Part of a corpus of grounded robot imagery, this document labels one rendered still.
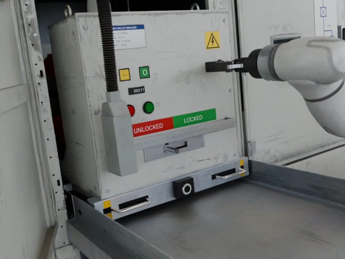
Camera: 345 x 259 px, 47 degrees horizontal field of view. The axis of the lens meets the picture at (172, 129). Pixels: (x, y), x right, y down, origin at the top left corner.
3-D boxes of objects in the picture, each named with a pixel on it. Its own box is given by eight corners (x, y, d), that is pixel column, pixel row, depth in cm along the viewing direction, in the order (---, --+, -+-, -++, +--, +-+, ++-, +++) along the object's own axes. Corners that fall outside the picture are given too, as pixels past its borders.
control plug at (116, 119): (138, 172, 96) (130, 100, 93) (120, 177, 93) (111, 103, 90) (123, 167, 102) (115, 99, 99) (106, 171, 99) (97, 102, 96)
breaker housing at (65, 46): (241, 162, 130) (229, 8, 121) (100, 205, 103) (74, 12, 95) (158, 144, 172) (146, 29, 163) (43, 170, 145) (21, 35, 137)
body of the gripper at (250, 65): (256, 80, 97) (230, 80, 105) (280, 76, 102) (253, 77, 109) (254, 49, 96) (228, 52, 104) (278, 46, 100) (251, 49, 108)
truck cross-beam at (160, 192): (249, 174, 131) (248, 156, 130) (97, 225, 102) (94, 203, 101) (238, 171, 135) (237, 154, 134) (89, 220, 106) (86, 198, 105)
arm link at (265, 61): (299, 79, 97) (280, 79, 102) (297, 41, 96) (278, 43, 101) (273, 83, 93) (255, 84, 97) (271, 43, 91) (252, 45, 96)
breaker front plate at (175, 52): (241, 163, 129) (230, 11, 120) (104, 205, 103) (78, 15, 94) (238, 162, 130) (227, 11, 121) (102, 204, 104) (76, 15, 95)
